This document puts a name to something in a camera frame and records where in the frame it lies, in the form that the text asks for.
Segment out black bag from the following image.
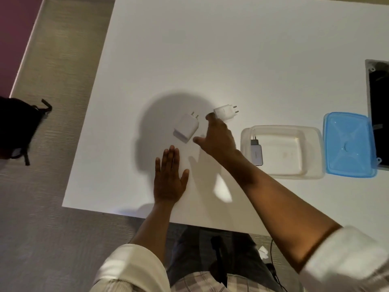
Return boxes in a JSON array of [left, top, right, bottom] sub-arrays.
[[0, 96, 53, 166]]

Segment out person's right hand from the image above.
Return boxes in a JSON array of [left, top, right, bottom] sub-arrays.
[[193, 112, 243, 165]]

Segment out person's left hand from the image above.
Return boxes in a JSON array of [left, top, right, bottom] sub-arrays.
[[153, 145, 190, 204]]

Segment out blue plastic container lid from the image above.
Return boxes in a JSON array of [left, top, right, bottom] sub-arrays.
[[322, 112, 382, 179]]

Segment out white square charger adapter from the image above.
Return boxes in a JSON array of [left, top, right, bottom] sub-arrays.
[[173, 111, 200, 144]]

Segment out person's left forearm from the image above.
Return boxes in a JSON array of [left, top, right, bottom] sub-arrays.
[[129, 200, 177, 256]]

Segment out clear plastic container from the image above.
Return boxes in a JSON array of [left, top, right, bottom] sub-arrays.
[[240, 125, 326, 180]]

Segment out white checked shirt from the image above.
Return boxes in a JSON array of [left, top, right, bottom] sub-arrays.
[[91, 225, 389, 292]]

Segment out white round-pin charger adapter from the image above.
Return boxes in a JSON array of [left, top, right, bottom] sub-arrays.
[[213, 104, 239, 121]]

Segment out black clip-on device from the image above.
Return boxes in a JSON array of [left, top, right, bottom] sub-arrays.
[[210, 236, 228, 284]]

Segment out black table cable box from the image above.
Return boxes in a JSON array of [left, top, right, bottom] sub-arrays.
[[365, 59, 389, 171]]

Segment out black cable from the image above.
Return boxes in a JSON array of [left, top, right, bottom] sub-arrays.
[[264, 238, 287, 292]]

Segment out grey trousers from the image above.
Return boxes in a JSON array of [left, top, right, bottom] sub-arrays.
[[166, 224, 284, 292]]

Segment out person's right forearm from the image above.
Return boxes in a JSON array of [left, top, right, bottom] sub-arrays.
[[225, 151, 345, 274]]

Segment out grey charger adapter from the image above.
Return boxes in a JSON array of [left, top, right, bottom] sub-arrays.
[[250, 135, 265, 166]]

